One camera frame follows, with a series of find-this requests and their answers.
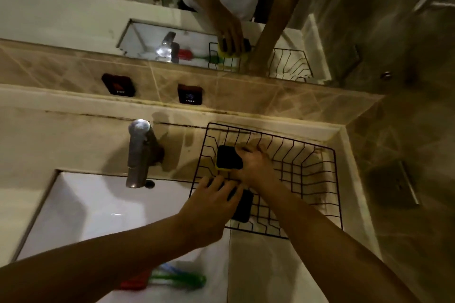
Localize metal wall plate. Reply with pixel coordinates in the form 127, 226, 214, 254
388, 159, 422, 208

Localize chrome faucet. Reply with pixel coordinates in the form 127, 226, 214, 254
125, 119, 165, 189

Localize person's left forearm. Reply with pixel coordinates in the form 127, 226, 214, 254
0, 213, 192, 303

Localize white sink basin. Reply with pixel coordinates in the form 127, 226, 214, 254
14, 170, 232, 303

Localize wall mirror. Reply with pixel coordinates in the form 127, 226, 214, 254
0, 0, 333, 86

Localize person's right hand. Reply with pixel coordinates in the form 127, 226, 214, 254
229, 143, 282, 194

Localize black wire dish rack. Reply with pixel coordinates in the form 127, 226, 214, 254
188, 122, 344, 240

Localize yellow and black sponge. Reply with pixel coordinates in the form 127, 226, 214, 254
215, 145, 244, 172

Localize person's right forearm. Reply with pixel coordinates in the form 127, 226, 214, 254
254, 178, 424, 303

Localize black label with red symbol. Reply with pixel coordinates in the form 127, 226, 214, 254
101, 73, 136, 98

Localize person's left hand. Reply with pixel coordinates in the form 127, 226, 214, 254
177, 176, 245, 252

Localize green brush with red head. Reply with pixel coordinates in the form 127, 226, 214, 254
117, 269, 207, 291

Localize blue toothbrush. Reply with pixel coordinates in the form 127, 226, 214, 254
156, 263, 188, 277

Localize black label with blue symbol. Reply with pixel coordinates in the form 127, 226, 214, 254
177, 84, 204, 105

